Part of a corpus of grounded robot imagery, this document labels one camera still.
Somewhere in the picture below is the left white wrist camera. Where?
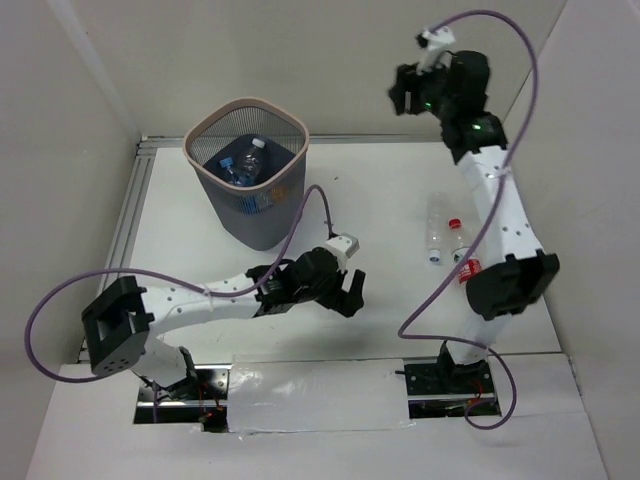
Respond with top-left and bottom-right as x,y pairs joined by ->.
324,233 -> 360,262

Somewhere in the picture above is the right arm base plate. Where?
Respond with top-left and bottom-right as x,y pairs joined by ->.
395,359 -> 501,420

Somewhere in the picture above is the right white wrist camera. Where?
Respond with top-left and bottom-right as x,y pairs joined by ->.
416,26 -> 456,76

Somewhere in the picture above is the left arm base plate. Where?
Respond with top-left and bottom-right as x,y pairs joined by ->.
133,364 -> 232,433

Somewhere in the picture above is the grey mesh waste bin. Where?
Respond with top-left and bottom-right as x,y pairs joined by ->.
183,97 -> 310,251

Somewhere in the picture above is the purple cable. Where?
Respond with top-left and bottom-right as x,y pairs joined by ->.
24,184 -> 334,384
397,9 -> 541,431

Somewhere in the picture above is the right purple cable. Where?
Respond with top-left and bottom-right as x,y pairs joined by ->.
397,9 -> 541,431

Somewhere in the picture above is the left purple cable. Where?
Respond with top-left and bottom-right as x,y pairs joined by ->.
24,184 -> 334,384

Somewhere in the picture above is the aluminium frame rail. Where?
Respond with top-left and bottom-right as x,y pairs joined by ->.
105,139 -> 158,269

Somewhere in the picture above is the clear bottle white cap blue label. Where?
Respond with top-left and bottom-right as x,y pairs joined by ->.
239,193 -> 273,215

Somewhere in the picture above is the clear unlabeled bottle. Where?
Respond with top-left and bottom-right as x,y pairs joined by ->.
426,192 -> 448,265

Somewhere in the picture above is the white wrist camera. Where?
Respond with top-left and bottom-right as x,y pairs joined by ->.
416,26 -> 456,76
324,233 -> 360,262

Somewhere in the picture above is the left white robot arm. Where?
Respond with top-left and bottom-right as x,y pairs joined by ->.
81,247 -> 366,400

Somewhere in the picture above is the clear bottle green label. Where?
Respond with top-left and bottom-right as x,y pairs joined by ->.
235,138 -> 266,186

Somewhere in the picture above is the orange juice bottle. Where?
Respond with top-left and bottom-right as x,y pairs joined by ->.
269,186 -> 289,203

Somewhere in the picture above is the clear bottle red label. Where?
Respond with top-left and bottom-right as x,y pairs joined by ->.
448,218 -> 483,287

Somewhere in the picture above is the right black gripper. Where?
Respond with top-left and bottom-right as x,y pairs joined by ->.
386,52 -> 455,121

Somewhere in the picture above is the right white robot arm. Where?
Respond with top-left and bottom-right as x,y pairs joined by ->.
388,51 -> 560,392

